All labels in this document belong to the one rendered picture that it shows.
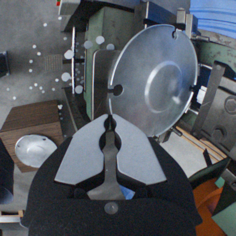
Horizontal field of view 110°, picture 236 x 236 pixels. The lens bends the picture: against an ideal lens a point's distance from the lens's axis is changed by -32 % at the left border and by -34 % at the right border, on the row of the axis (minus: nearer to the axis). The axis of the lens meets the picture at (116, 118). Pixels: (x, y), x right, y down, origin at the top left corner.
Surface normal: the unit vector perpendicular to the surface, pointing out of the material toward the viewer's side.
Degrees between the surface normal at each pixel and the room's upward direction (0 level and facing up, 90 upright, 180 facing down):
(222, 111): 90
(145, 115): 0
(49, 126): 0
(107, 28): 0
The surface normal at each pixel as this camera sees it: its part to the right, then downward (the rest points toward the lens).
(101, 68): 0.46, 0.49
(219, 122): -0.88, 0.17
